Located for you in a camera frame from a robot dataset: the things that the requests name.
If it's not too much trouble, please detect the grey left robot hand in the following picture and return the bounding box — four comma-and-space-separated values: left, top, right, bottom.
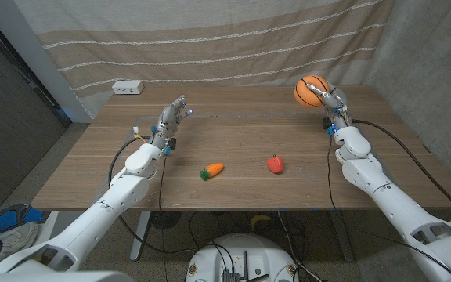
149, 94, 193, 152

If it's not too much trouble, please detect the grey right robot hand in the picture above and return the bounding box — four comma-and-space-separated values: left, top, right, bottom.
305, 82, 352, 132

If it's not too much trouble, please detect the orange mini basketball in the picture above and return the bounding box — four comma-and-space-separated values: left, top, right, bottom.
294, 74, 330, 109

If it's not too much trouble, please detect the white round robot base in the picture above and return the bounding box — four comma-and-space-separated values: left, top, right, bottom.
185, 233, 300, 282

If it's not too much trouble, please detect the orange toy carrot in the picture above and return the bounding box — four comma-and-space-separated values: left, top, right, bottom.
199, 162, 225, 182

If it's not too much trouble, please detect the red toy pepper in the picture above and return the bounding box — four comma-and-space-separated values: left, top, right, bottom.
266, 154, 285, 175

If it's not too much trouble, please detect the white power strip box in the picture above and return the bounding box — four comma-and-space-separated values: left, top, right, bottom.
111, 80, 145, 96

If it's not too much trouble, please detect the beige striped cloth backdrop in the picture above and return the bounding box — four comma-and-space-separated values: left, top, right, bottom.
13, 0, 397, 118

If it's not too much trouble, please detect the black round floor fan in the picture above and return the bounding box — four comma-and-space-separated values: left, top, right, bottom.
150, 210, 182, 231

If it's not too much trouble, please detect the white table leg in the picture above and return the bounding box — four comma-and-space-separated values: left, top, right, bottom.
129, 210, 152, 262

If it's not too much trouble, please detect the grey table leg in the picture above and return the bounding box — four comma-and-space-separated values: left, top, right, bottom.
329, 210, 355, 262

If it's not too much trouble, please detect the yellow banana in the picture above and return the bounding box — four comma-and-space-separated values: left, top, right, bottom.
250, 214, 272, 231

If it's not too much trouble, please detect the blue and black foot pedal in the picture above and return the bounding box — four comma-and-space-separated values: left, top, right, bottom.
0, 203, 50, 235

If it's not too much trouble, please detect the grey white sneaker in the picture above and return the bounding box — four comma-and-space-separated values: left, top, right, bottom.
0, 221, 39, 272

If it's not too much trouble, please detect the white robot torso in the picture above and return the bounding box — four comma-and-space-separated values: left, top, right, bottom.
0, 271, 135, 282

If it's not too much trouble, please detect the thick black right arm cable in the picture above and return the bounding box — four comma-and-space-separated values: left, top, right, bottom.
350, 118, 451, 224

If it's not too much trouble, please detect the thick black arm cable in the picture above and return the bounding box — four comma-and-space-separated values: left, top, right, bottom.
107, 136, 197, 255
350, 118, 451, 224

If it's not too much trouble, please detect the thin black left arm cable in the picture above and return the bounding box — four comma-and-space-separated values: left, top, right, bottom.
157, 154, 171, 282

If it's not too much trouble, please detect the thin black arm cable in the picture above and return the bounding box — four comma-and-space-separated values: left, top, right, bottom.
157, 154, 171, 282
326, 135, 451, 275

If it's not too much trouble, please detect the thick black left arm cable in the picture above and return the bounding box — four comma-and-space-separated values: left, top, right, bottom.
107, 136, 197, 255

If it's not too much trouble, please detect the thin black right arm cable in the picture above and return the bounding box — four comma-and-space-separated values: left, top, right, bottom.
326, 135, 451, 275

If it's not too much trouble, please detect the pale corner post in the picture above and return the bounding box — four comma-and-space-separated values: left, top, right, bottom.
0, 0, 93, 124

